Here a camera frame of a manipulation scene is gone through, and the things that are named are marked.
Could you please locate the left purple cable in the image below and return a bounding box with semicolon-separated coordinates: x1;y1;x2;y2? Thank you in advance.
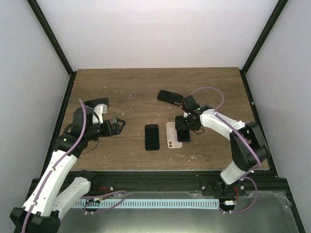
21;98;128;233

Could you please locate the blue smartphone black screen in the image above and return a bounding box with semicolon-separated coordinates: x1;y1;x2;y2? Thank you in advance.
145;124;160;151

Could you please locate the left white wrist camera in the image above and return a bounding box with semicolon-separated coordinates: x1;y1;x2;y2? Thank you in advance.
92;104;107;124

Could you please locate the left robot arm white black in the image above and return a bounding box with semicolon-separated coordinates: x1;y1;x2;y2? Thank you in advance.
10;104;126;233

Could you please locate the black phone upper left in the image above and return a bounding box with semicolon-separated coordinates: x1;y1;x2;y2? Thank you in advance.
84;98;109;108

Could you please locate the black aluminium frame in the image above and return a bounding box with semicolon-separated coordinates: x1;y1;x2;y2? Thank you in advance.
28;0;305;233

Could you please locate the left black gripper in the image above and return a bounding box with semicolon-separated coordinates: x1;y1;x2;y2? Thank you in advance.
86;118;126;141

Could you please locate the red smartphone black screen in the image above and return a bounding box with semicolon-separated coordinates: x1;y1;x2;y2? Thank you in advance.
177;130;190;142

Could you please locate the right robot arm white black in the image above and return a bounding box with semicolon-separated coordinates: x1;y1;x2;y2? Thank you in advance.
175;95;271;196

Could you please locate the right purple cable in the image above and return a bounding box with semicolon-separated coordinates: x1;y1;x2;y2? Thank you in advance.
191;86;263;214

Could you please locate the black phone case top centre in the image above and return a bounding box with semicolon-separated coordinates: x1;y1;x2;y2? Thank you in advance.
157;90;184;106

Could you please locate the white phone case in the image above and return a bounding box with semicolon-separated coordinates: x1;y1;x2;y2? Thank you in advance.
166;122;183;149

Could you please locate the light blue slotted cable duct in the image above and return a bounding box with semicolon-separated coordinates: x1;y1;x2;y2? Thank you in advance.
72;199;220;210

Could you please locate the purple cable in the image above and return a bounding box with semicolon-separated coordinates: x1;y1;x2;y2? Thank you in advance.
21;98;128;233
191;86;263;214

